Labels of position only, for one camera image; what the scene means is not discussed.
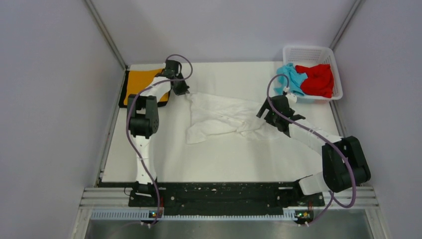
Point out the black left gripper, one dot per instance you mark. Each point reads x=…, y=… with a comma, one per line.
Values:
x=182, y=90

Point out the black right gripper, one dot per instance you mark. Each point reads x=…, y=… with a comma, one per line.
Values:
x=267, y=117

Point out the white t-shirt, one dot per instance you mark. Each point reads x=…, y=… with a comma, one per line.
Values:
x=217, y=115

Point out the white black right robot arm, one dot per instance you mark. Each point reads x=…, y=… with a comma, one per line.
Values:
x=343, y=160

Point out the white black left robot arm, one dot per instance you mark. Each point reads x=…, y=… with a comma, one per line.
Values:
x=142, y=121

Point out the teal t-shirt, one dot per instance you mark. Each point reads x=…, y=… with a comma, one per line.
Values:
x=290, y=79

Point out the folded yellow t-shirt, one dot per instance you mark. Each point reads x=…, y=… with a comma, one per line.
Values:
x=143, y=82

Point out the red t-shirt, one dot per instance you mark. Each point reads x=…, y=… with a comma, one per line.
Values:
x=320, y=81

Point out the white plastic laundry basket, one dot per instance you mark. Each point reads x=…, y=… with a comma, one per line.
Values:
x=310, y=56

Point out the folded black t-shirt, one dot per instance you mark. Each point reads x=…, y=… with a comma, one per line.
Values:
x=122, y=95

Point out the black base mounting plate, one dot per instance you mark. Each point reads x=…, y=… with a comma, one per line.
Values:
x=289, y=189

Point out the aluminium frame rail left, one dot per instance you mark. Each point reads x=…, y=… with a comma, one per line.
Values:
x=112, y=87

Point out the aluminium front rail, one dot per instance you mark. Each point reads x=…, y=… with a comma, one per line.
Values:
x=119, y=197

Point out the white cable duct strip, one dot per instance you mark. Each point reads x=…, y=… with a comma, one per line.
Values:
x=149, y=215

